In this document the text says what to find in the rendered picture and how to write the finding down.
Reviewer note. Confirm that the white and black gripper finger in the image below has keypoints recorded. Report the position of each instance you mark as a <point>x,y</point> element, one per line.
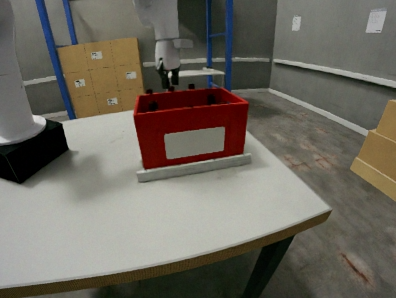
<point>174,76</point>
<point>163,76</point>

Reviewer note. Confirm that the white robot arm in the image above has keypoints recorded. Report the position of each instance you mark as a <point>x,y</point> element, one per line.
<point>16,119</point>

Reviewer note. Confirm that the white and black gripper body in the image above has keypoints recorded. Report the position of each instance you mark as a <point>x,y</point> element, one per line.
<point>165,49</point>

